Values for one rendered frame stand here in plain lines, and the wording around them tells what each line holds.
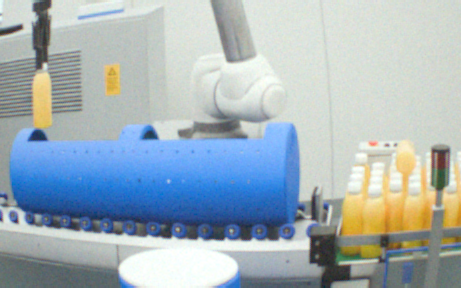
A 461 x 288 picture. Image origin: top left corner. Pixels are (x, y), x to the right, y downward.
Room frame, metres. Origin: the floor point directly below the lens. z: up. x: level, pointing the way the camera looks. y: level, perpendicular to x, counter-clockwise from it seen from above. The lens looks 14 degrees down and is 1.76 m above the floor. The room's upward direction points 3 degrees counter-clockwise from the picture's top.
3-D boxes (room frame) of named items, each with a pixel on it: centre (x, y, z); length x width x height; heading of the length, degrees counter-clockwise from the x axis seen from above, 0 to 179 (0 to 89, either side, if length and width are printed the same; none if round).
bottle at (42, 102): (2.51, 0.58, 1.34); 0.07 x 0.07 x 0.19
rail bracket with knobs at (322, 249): (2.13, -0.23, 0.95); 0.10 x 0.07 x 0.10; 167
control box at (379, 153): (2.57, -0.49, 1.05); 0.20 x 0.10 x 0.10; 77
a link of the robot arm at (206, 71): (2.94, 0.03, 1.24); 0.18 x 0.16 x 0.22; 36
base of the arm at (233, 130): (2.94, 0.06, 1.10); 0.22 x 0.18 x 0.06; 96
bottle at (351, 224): (2.18, -0.32, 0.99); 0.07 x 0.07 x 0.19
